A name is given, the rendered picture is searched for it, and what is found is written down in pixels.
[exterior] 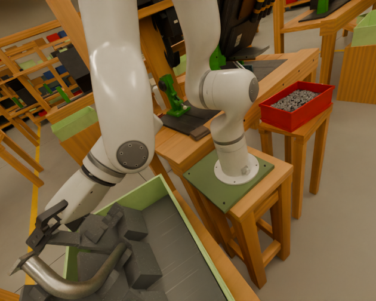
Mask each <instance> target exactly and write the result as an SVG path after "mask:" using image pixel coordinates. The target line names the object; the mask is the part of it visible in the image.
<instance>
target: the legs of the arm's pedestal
mask: <svg viewBox="0 0 376 301"><path fill-rule="evenodd" d="M197 191H198V190H197ZM198 193H199V195H200V198H201V200H202V202H203V204H204V206H205V208H206V211H207V213H208V215H209V218H210V219H211V221H212V224H213V226H214V228H215V230H216V233H217V235H218V237H219V239H220V241H221V243H222V246H223V248H224V250H225V252H226V253H227V254H228V255H229V256H230V258H231V259H232V258H233V257H234V256H235V255H237V256H238V258H240V259H241V261H243V262H244V264H246V267H247V270H248V273H249V275H250V278H251V281H252V282H253V283H254V284H255V285H256V286H257V287H258V288H259V290H260V289H261V288H262V287H263V285H265V283H266V282H267V280H266V273H265V270H264V268H265V267H266V266H267V264H268V263H269V262H270V261H271V260H272V259H273V258H274V257H275V256H276V255H277V256H278V257H279V258H280V259H281V260H283V261H285V259H286V258H287V257H288V256H289V255H290V231H291V174H290V175H289V176H288V177H287V178H286V179H285V180H284V181H283V182H282V183H281V184H280V185H279V186H278V187H277V188H276V189H275V190H274V191H273V192H272V193H271V194H270V195H269V196H268V197H267V198H266V199H265V200H264V201H263V202H262V203H261V204H260V205H259V206H258V207H257V208H256V209H255V210H254V211H253V212H252V213H251V214H250V215H249V216H248V217H247V218H246V219H244V220H243V221H242V222H241V223H239V222H238V221H237V220H236V219H235V218H234V217H233V216H232V215H230V214H229V213H228V212H227V213H226V214H224V213H223V212H222V211H221V210H220V209H218V208H217V207H216V206H215V205H214V204H213V203H212V202H211V201H210V200H208V199H207V198H206V197H205V196H204V195H202V194H201V193H200V192H199V191H198ZM269 208H270V214H271V221H272V225H271V226H270V225H269V224H268V223H267V222H265V221H264V220H263V219H261V217H262V216H263V215H264V213H265V212H266V211H267V210H268V209H269ZM226 217H227V218H228V219H229V220H230V221H231V222H232V225H233V226H232V227H231V228H229V225H228V222H227V219H226ZM260 229H261V230H262V231H263V232H265V233H266V234H267V235H268V236H269V237H271V238H272V239H273V242H272V243H271V244H270V245H269V246H268V247H267V248H266V249H265V250H264V251H263V253H261V249H260V243H259V239H258V233H257V232H258V231H259V230H260ZM235 238H237V240H238V243H239V246H238V245H237V243H235V241H234V239H235Z"/></svg>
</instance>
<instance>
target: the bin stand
mask: <svg viewBox="0 0 376 301"><path fill-rule="evenodd" d="M333 104H334V103H332V104H331V107H329V108H328V109H326V110H325V111H323V112H322V113H320V114H319V115H317V116H316V117H314V118H313V119H311V120H310V121H308V122H307V123H305V124H304V125H302V126H301V127H300V128H298V129H296V130H295V131H293V132H292V133H290V132H287V131H285V130H282V129H280V128H277V127H274V126H272V125H269V124H266V123H265V122H261V123H260V124H259V125H258V133H260V138H261V148H262V152H263V153H266V154H268V155H270V156H273V145H272V132H274V133H279V134H283V135H285V162H287V163H289V164H291V165H293V166H294V168H293V172H292V173H291V182H292V217H294V218H296V219H299V218H300V216H301V210H302V202H303V187H304V172H305V163H306V149H307V140H308V139H309V138H310V137H311V135H312V134H313V133H314V132H315V131H316V134H315V145H314V151H313V161H312V172H311V178H310V189H309V192H310V193H313V194H315V195H316V194H317V192H318V190H319V183H320V175H321V171H322V164H323V156H324V152H325V145H326V137H327V132H328V126H329V118H330V113H331V112H332V108H333ZM295 137H296V139H295V140H294V138H295Z"/></svg>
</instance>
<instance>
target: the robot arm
mask: <svg viewBox="0 0 376 301"><path fill-rule="evenodd" d="M78 3H79V9H80V13H81V19H82V24H83V28H84V34H85V39H86V43H87V48H88V55H89V63H90V75H91V84H92V89H93V95H94V101H95V107H96V111H97V116H98V121H99V125H100V130H101V136H100V138H99V139H98V140H97V142H96V143H95V145H94V146H93V147H92V148H91V150H90V151H89V152H88V154H87V155H86V157H85V158H84V159H83V165H82V167H81V169H79V170H78V171H77V172H76V173H75V174H74V175H73V176H72V177H71V178H69V180H68V181H67V182H66V183H65V184H64V185H63V186H62V187H61V188H60V189H59V191H58V192H57V193H56V194H55V195H54V196H53V198H52V199H51V201H50V202H49V203H48V204H47V206H46V207H45V212H43V213H41V214H40V215H38V216H37V218H36V223H35V227H36V228H35V229H34V231H33V232H32V233H31V235H30V236H29V237H28V239H27V240H26V244H27V245H28V246H29V247H30V248H31V249H32V250H33V251H34V252H36V253H39V252H40V251H41V250H42V249H43V248H44V247H45V245H46V244H47V242H48V241H49V240H50V238H51V237H52V236H53V234H52V233H53V232H54V231H55V230H56V229H57V228H58V227H59V226H60V225H61V224H64V225H65V226H66V227H67V228H69V229H70V230H71V231H72V232H76V231H77V230H78V229H79V227H80V226H81V224H82V223H83V222H84V220H85V219H86V218H85V217H88V216H89V215H90V212H92V211H93V210H94V209H95V208H96V206H98V204H99V203H100V201H101V200H102V199H103V198H104V196H105V194H106V193H107V191H108V190H109V189H110V187H112V186H115V185H116V184H117V183H120V182H121V181H122V179H124V178H125V175H126V174H127V173H130V174H131V173H138V172H140V171H142V170H144V169H145V168H146V167H147V166H148V165H149V164H150V163H151V161H152V159H153V156H154V152H155V136H156V134H157V133H158V131H159V130H160V129H161V127H162V126H163V122H162V121H161V119H160V118H159V117H158V116H157V115H155V114H154V113H153V102H152V93H151V88H150V82H149V77H148V74H147V70H146V67H145V64H144V61H143V58H142V55H141V45H140V31H139V22H138V9H137V0H78ZM172 3H173V4H174V8H175V11H176V13H177V17H178V20H179V23H180V26H181V30H182V33H183V37H184V42H185V46H186V76H185V85H184V89H185V93H186V97H187V99H188V101H189V103H190V104H191V105H193V106H194V107H196V108H200V109H211V110H223V111H224V112H225V113H223V114H221V115H219V116H216V117H215V118H214V119H213V120H212V121H211V124H210V131H211V135H212V139H213V142H214V146H215V149H216V151H217V155H218V158H219V160H218V161H217V162H216V163H215V166H214V172H215V175H216V177H217V178H218V180H219V181H221V182H223V183H225V184H227V185H242V184H245V183H247V182H249V181H251V180H252V179H253V178H254V177H255V176H256V175H257V173H258V171H259V163H258V161H257V159H256V157H255V156H253V155H251V154H250V153H248V149H247V145H246V138H245V131H244V116H245V114H246V113H247V112H248V110H249V109H250V107H251V106H252V105H253V103H254V102H255V100H256V98H257V96H258V92H259V84H258V81H257V78H256V76H255V75H254V74H253V73H252V72H251V71H250V70H247V69H223V70H211V69H210V67H209V58H210V56H211V54H212V53H213V52H214V50H215V49H216V48H217V45H218V43H219V40H220V34H221V23H220V13H219V10H218V4H217V0H172ZM59 213H61V214H62V216H61V218H62V219H61V218H59V216H57V214H59ZM51 218H54V219H56V221H57V223H55V224H54V225H53V226H52V227H50V226H49V225H48V222H49V220H50V219H51Z"/></svg>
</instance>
